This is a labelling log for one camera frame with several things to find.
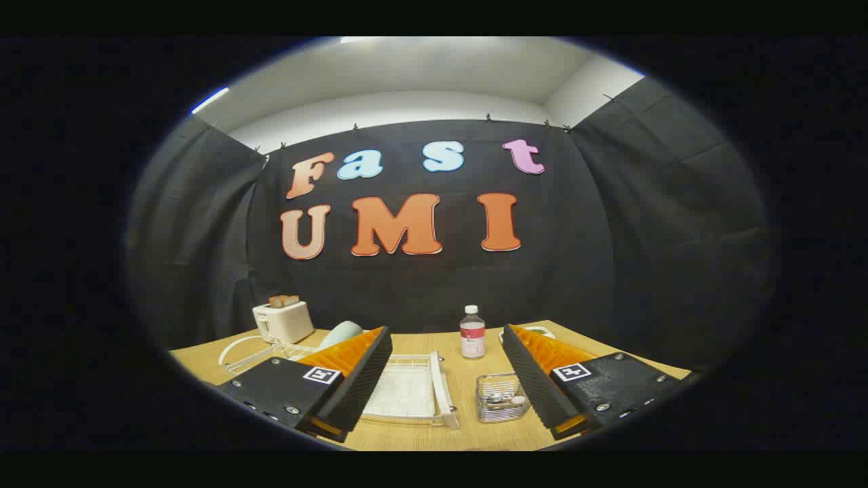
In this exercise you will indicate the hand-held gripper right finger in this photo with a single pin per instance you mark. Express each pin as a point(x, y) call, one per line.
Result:
point(532, 383)

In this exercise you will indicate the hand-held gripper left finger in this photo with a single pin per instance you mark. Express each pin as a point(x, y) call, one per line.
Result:
point(363, 386)

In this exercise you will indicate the white dish rack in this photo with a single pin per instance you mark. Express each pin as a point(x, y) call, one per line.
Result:
point(407, 393)

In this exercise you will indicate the light green plate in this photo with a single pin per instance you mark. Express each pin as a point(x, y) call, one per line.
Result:
point(342, 333)

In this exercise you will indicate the white compartment dish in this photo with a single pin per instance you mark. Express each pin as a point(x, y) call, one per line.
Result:
point(539, 331)

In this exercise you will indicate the clear bottle with red label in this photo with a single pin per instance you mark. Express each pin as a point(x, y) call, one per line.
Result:
point(472, 335)

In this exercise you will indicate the cream toaster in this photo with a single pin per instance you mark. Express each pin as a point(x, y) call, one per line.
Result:
point(288, 324)

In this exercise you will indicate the toast slices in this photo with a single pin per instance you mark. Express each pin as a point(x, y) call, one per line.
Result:
point(283, 301)

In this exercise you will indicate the black backdrop cloth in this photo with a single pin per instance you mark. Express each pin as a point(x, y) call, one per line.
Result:
point(420, 285)

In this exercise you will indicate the ceiling light strip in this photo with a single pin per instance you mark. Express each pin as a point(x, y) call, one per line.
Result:
point(210, 99)

